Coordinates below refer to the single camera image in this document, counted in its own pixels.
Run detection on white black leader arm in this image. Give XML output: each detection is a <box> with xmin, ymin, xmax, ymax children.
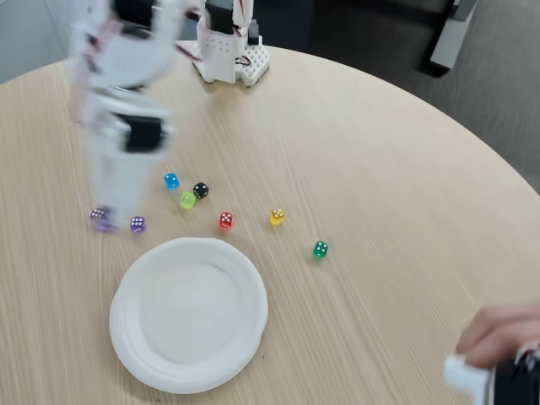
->
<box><xmin>442</xmin><ymin>342</ymin><xmax>540</xmax><ymax>405</ymax></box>

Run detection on white paper plate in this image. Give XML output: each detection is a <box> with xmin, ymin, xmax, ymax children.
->
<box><xmin>109</xmin><ymin>236</ymin><xmax>270</xmax><ymax>395</ymax></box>

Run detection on dark grey chair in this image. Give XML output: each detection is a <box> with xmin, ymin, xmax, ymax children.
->
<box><xmin>175</xmin><ymin>6</ymin><xmax>202</xmax><ymax>43</ymax></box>

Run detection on person's hand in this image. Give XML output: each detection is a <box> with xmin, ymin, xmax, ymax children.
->
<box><xmin>454</xmin><ymin>302</ymin><xmax>540</xmax><ymax>373</ymax></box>

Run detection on grey desk leg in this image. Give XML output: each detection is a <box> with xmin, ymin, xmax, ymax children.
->
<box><xmin>421</xmin><ymin>0</ymin><xmax>480</xmax><ymax>78</ymax></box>

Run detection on white cabinet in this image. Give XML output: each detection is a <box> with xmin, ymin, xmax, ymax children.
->
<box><xmin>0</xmin><ymin>0</ymin><xmax>77</xmax><ymax>84</ymax></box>

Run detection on red black servo cable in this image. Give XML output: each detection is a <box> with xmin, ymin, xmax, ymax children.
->
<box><xmin>172</xmin><ymin>40</ymin><xmax>206</xmax><ymax>64</ymax></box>

